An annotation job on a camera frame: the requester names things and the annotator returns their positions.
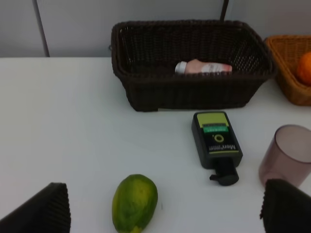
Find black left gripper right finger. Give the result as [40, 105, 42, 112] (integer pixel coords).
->
[260, 179, 311, 233]

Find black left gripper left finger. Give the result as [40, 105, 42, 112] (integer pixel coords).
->
[0, 183, 71, 233]

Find black green pump bottle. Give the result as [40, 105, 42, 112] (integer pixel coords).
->
[191, 111, 243, 186]

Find orange tangerine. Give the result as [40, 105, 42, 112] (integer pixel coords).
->
[296, 52, 311, 86]

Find pink detergent bottle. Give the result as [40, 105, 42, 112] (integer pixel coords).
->
[175, 59, 233, 74]

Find translucent purple cup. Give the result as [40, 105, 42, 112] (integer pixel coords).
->
[259, 125, 311, 187]

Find green mango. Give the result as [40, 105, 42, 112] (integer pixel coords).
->
[112, 174, 158, 233]

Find orange wicker basket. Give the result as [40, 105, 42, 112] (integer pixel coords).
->
[265, 35, 311, 106]

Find dark brown wicker basket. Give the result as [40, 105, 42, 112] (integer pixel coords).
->
[111, 20, 277, 112]

